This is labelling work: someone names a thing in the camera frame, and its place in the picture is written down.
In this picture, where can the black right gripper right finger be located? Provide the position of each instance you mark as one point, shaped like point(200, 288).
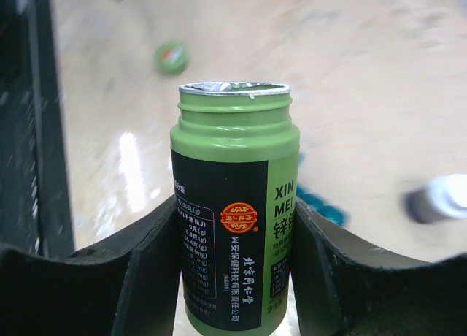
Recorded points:
point(345, 285)

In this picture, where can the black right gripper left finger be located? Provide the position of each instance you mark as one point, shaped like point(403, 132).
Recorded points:
point(125, 284)

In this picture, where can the teal weekly pill organizer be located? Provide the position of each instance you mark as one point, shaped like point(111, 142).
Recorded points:
point(317, 203)

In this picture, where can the green pill bottle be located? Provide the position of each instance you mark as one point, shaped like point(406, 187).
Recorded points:
point(234, 155)

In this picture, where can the green bottle cap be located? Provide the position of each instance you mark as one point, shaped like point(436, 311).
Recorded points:
point(171, 58)

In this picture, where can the white cap pill bottle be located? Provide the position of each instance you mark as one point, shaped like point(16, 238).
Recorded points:
point(442, 198)

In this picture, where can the black table edge rail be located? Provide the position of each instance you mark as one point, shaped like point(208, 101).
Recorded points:
point(35, 209)

